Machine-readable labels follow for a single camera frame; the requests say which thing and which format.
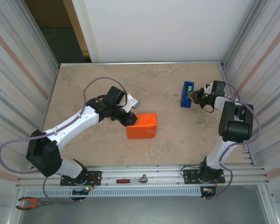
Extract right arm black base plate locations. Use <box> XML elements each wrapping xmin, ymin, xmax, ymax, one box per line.
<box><xmin>183</xmin><ymin>169</ymin><xmax>225</xmax><ymax>185</ymax></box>

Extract orange wrapping paper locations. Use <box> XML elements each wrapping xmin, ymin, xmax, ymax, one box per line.
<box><xmin>126</xmin><ymin>113</ymin><xmax>158</xmax><ymax>140</ymax></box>

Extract wide aluminium frame rail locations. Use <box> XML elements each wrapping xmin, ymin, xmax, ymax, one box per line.
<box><xmin>15</xmin><ymin>164</ymin><xmax>270</xmax><ymax>189</ymax></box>

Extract orange handled pliers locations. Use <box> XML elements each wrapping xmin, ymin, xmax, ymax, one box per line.
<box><xmin>15</xmin><ymin>197</ymin><xmax>53</xmax><ymax>210</ymax></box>

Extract ratchet wrench with red handle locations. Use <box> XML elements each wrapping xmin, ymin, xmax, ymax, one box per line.
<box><xmin>116</xmin><ymin>174</ymin><xmax>148</xmax><ymax>184</ymax></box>

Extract slotted grey cable duct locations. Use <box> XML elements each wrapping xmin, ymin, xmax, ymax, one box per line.
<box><xmin>25</xmin><ymin>188</ymin><xmax>203</xmax><ymax>198</ymax></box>

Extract blue tape dispenser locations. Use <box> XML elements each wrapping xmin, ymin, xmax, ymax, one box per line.
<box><xmin>180</xmin><ymin>81</ymin><xmax>196</xmax><ymax>108</ymax></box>

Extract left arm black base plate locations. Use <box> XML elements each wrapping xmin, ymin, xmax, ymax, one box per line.
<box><xmin>60</xmin><ymin>170</ymin><xmax>102</xmax><ymax>187</ymax></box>

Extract narrow aluminium frame rail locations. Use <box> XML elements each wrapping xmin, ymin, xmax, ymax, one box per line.
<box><xmin>59</xmin><ymin>61</ymin><xmax>224</xmax><ymax>69</ymax></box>

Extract aluminium side frame rail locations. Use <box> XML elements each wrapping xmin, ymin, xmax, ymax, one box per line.
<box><xmin>220</xmin><ymin>66</ymin><xmax>257</xmax><ymax>167</ymax></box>

